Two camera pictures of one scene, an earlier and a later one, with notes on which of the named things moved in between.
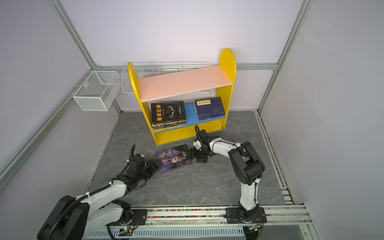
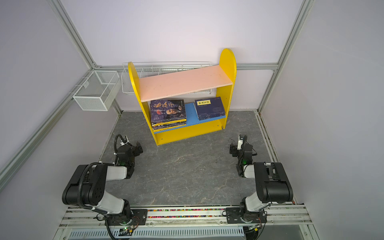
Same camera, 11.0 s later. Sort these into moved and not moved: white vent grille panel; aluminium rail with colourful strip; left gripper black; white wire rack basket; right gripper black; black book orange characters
Moved: left gripper black; black book orange characters; right gripper black
Not moved: aluminium rail with colourful strip; white vent grille panel; white wire rack basket
